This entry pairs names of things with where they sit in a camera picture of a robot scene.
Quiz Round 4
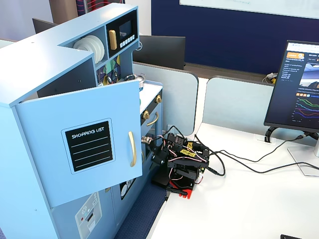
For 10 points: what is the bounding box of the dark monitor with round logo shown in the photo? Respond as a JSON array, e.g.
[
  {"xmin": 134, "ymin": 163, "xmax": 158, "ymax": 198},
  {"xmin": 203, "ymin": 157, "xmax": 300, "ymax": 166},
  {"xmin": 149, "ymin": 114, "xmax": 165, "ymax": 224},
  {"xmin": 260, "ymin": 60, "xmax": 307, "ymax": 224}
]
[{"xmin": 133, "ymin": 34, "xmax": 186, "ymax": 71}]

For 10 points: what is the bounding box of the light blue desk divider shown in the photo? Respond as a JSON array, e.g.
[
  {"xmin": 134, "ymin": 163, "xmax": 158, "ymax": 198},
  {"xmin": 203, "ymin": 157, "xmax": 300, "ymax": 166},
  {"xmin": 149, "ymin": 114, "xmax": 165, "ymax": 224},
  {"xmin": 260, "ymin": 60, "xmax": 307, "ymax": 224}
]
[
  {"xmin": 132, "ymin": 61, "xmax": 199, "ymax": 137},
  {"xmin": 202, "ymin": 75, "xmax": 275, "ymax": 135}
]

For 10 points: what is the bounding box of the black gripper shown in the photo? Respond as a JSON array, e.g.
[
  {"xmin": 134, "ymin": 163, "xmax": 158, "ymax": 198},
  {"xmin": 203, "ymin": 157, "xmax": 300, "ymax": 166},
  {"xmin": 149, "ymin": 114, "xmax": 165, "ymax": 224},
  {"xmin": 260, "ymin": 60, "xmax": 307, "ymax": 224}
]
[{"xmin": 142, "ymin": 135, "xmax": 168, "ymax": 167}]

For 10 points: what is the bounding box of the steel pot lid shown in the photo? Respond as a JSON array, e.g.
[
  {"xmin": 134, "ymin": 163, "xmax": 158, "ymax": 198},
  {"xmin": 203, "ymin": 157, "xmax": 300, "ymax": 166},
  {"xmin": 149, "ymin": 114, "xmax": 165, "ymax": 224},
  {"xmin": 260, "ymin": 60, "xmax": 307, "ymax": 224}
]
[{"xmin": 124, "ymin": 73, "xmax": 147, "ymax": 82}]

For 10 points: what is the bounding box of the white board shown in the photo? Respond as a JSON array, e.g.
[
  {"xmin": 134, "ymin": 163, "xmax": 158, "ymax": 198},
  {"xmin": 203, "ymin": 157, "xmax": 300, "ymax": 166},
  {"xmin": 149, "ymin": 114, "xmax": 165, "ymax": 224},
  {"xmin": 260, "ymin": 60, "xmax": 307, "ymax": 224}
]
[{"xmin": 178, "ymin": 0, "xmax": 319, "ymax": 20}]

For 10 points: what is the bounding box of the dark panel with red lines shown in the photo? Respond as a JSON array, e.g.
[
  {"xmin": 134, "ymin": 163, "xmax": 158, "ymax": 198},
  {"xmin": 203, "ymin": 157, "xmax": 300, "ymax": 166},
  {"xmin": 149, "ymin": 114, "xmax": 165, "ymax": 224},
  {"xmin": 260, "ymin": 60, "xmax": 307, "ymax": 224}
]
[{"xmin": 76, "ymin": 0, "xmax": 125, "ymax": 13}]

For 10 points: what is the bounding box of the brown wooden panel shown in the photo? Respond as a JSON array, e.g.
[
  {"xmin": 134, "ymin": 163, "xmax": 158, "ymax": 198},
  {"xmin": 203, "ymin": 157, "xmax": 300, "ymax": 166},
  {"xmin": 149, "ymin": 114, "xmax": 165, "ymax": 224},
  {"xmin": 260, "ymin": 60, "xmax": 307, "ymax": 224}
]
[{"xmin": 48, "ymin": 0, "xmax": 80, "ymax": 25}]

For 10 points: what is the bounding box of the silver monitor stand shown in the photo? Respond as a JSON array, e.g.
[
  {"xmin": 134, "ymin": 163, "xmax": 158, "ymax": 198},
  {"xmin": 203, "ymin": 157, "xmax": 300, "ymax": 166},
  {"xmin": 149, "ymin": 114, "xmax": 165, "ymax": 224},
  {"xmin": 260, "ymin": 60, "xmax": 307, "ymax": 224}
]
[{"xmin": 287, "ymin": 131, "xmax": 319, "ymax": 177}]

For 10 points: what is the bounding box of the blue door with dishes print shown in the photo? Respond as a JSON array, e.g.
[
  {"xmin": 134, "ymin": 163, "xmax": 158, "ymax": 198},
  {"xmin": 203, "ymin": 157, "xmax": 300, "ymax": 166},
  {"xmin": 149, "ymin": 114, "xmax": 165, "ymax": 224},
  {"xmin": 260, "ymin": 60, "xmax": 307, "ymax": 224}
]
[{"xmin": 111, "ymin": 149, "xmax": 147, "ymax": 231}]

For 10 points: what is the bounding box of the black cable holder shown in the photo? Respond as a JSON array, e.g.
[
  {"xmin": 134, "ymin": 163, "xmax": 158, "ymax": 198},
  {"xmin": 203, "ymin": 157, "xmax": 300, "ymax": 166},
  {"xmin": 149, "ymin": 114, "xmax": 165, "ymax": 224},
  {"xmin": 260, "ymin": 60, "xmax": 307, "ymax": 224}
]
[{"xmin": 264, "ymin": 126, "xmax": 278, "ymax": 143}]

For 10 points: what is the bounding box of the stack of white plates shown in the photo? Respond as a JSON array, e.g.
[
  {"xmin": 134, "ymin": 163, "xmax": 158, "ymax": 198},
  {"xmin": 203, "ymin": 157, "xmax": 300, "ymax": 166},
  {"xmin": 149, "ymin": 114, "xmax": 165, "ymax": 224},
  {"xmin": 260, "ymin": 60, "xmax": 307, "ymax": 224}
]
[{"xmin": 83, "ymin": 34, "xmax": 103, "ymax": 59}]

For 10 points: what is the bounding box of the blue door with dispenser print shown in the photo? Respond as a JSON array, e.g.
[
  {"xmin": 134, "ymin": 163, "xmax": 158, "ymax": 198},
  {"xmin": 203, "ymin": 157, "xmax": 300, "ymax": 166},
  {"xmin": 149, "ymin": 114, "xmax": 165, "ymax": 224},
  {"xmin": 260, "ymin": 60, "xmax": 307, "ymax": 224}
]
[{"xmin": 51, "ymin": 185, "xmax": 117, "ymax": 239}]

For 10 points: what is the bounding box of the black microwave door gold handle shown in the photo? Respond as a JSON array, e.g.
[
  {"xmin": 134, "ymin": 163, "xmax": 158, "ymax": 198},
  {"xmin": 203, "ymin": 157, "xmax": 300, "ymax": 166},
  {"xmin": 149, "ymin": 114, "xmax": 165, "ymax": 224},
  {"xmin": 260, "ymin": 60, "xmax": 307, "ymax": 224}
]
[{"xmin": 106, "ymin": 9, "xmax": 138, "ymax": 58}]

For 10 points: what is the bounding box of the blue toy kitchen body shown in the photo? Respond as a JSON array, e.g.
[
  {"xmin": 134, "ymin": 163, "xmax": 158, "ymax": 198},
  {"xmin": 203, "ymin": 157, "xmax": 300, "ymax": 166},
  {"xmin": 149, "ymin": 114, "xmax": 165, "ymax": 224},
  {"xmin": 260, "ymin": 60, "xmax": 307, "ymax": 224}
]
[{"xmin": 0, "ymin": 2, "xmax": 164, "ymax": 239}]

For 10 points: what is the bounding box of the blue oven door with window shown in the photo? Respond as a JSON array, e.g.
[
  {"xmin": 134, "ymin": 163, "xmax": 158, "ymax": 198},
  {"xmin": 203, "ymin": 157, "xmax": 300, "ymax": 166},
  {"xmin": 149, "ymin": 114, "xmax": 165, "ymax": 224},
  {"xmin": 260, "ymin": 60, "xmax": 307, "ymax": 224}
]
[{"xmin": 140, "ymin": 109, "xmax": 162, "ymax": 162}]

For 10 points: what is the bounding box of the red table clamp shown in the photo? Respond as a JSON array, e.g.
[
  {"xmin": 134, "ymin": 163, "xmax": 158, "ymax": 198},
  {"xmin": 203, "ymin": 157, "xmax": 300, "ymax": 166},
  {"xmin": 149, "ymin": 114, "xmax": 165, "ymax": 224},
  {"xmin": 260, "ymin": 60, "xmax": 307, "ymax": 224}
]
[{"xmin": 165, "ymin": 179, "xmax": 194, "ymax": 200}]

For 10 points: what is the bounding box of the long black cable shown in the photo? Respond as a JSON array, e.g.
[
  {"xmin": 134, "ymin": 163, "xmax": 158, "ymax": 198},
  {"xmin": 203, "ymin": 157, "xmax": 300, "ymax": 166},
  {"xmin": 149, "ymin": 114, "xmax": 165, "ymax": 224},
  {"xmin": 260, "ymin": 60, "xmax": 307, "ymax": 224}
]
[{"xmin": 194, "ymin": 134, "xmax": 319, "ymax": 176}]

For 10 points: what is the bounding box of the steel toy pot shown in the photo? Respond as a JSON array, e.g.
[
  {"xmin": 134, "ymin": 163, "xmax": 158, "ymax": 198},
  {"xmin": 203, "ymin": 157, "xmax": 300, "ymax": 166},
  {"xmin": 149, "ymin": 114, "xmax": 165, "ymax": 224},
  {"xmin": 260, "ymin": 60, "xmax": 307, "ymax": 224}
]
[{"xmin": 124, "ymin": 73, "xmax": 147, "ymax": 90}]

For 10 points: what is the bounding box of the lit computer monitor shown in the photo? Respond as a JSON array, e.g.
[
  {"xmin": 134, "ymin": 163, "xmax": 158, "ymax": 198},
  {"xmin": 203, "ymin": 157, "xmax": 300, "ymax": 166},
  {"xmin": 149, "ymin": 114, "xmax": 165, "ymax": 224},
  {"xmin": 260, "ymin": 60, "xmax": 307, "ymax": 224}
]
[{"xmin": 263, "ymin": 39, "xmax": 319, "ymax": 134}]

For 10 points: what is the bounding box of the blue shopping list door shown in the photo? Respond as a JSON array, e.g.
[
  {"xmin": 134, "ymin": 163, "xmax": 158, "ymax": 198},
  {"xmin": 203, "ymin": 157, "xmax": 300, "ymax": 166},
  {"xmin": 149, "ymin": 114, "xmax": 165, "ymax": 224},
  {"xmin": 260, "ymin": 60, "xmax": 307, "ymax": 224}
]
[{"xmin": 14, "ymin": 79, "xmax": 144, "ymax": 209}]

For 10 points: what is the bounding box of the white toy plate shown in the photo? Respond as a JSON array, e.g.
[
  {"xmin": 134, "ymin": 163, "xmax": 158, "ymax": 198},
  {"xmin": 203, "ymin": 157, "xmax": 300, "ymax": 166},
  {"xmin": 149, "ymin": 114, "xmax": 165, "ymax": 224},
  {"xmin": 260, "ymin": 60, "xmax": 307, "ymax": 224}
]
[
  {"xmin": 93, "ymin": 39, "xmax": 105, "ymax": 63},
  {"xmin": 73, "ymin": 37, "xmax": 95, "ymax": 53}
]

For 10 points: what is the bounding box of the dark plain monitor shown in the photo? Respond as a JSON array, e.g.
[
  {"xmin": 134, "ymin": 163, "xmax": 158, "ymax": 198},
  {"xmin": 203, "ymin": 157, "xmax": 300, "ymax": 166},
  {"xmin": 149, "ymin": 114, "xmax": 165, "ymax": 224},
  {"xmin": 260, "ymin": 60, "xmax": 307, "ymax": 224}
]
[{"xmin": 31, "ymin": 17, "xmax": 59, "ymax": 35}]

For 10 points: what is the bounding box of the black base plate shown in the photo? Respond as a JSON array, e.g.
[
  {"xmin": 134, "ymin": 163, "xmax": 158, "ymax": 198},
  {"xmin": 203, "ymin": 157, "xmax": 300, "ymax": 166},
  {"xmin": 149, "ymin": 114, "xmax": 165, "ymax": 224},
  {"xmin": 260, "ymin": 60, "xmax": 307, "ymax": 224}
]
[{"xmin": 151, "ymin": 171, "xmax": 172, "ymax": 188}]

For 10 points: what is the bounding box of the clear acrylic bracket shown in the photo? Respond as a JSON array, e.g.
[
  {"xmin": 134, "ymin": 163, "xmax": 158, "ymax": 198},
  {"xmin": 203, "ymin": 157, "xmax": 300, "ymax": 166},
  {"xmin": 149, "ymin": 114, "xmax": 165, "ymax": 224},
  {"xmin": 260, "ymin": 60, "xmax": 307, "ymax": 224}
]
[{"xmin": 254, "ymin": 134, "xmax": 276, "ymax": 145}]

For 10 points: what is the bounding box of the black cable with plug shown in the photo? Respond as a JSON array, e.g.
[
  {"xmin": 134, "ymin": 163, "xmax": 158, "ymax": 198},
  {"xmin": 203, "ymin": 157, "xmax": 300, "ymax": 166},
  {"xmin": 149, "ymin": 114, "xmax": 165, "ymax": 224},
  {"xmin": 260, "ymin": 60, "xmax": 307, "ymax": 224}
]
[{"xmin": 194, "ymin": 133, "xmax": 312, "ymax": 162}]

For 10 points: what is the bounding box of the white and yellow cable bundle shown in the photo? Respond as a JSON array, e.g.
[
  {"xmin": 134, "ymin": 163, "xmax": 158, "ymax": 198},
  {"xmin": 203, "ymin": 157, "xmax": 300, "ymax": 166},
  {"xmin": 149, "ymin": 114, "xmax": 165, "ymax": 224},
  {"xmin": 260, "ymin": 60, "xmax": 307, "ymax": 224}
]
[{"xmin": 261, "ymin": 72, "xmax": 277, "ymax": 85}]

